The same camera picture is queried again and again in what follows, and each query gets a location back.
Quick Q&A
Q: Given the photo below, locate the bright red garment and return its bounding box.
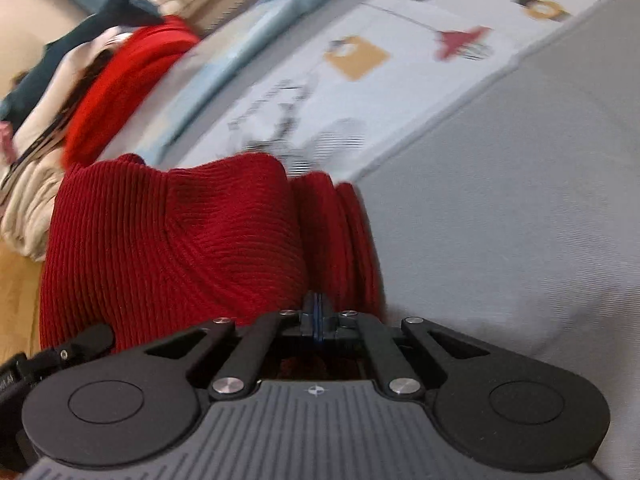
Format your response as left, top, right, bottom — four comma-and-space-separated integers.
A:
62, 15, 202, 167

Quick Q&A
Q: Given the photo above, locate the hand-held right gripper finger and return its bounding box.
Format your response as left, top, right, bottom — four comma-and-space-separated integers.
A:
317, 291, 492, 402
145, 291, 317, 402

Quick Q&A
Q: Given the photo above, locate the grey bed sheet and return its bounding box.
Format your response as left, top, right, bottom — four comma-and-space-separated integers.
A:
350, 0, 640, 480

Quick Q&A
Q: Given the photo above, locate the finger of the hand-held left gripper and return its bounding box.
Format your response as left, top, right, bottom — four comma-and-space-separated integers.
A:
31, 324, 116, 367

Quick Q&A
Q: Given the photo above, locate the cream cloth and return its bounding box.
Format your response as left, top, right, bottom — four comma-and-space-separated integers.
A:
0, 27, 132, 262

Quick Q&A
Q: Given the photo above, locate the red knit sweater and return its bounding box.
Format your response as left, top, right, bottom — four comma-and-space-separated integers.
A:
39, 152, 387, 352

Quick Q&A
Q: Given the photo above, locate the teal cloth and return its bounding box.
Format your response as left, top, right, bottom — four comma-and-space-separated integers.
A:
0, 0, 167, 128

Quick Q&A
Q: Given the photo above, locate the white printed blanket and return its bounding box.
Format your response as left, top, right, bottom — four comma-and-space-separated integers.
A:
135, 0, 640, 188

